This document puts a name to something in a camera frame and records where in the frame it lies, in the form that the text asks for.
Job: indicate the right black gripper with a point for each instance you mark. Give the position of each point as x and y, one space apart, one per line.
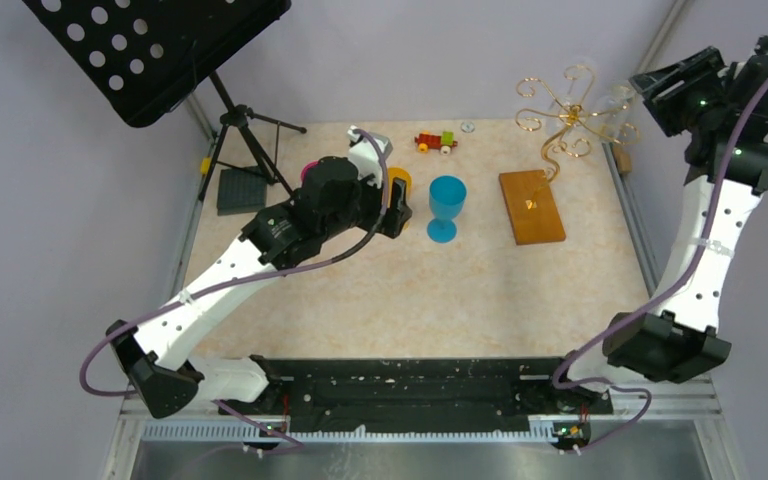
689 68

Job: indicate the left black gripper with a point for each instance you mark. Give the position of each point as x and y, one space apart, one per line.
387 221

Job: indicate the yellow wine glass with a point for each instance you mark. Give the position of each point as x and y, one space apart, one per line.
400 196

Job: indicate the blue wine glass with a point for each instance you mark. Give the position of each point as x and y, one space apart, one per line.
447 195

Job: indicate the pink wine glass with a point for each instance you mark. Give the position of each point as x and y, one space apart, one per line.
305 173

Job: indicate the clear wine glass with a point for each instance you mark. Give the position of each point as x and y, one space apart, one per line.
580 76
609 119

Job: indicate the clear wine glass back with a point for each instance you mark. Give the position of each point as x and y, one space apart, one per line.
580 76

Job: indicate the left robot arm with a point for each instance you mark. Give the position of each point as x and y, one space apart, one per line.
339 206

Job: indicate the gold wine glass rack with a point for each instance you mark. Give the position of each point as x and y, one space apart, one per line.
534 216

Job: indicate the colourful toy train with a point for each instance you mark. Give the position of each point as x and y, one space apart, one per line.
444 143

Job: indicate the black foot pedal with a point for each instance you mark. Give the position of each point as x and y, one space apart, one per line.
240 192

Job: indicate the black perforated music stand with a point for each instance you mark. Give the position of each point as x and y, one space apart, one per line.
147 57

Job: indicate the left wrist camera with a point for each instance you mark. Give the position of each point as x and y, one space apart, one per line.
363 155

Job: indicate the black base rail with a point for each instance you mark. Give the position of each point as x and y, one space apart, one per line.
415 395

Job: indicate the aluminium frame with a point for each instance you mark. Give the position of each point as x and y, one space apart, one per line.
635 406

